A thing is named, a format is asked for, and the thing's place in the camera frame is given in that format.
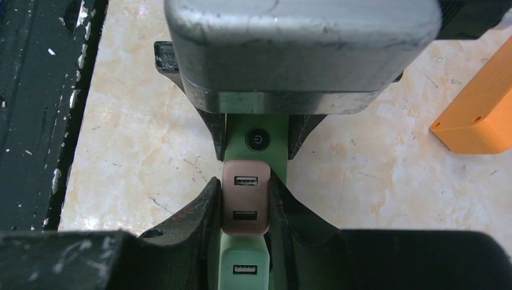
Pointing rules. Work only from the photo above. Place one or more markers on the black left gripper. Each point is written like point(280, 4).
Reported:
point(469, 20)

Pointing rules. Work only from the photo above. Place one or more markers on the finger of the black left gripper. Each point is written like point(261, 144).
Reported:
point(180, 69)
point(329, 94)

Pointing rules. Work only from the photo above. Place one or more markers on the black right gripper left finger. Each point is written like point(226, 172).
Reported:
point(171, 255)

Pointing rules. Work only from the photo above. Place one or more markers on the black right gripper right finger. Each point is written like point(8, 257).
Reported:
point(309, 253)

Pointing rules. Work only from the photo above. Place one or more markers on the green power strip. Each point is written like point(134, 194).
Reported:
point(260, 138)

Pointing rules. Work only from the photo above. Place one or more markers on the pink usb plug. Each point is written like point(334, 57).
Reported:
point(245, 197)

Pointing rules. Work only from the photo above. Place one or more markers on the light green usb plug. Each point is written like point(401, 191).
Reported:
point(244, 263)

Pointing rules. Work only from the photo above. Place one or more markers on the orange power strip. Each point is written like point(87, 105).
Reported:
point(478, 120)

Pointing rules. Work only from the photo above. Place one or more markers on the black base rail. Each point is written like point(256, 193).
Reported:
point(48, 54)

